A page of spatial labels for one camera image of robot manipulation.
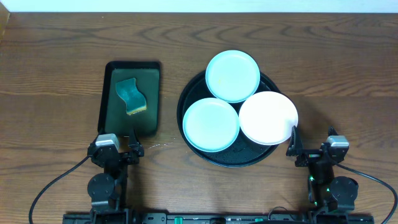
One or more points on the green yellow sponge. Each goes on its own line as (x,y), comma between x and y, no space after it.
(135,101)

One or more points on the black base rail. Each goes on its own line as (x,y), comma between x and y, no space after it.
(133,217)

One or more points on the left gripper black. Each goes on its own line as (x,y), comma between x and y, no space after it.
(123,155)

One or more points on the light green plate front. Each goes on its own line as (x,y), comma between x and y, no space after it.
(210,125)

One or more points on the light green plate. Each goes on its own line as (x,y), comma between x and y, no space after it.
(210,125)
(232,76)

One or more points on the black rectangular water tray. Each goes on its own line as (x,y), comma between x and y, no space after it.
(113,116)

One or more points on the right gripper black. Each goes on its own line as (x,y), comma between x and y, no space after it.
(313,157)

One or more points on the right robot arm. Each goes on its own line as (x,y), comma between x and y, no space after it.
(325,190)

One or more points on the pink white plate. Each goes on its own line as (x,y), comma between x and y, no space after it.
(267,118)

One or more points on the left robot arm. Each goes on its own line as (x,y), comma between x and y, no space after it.
(108,189)

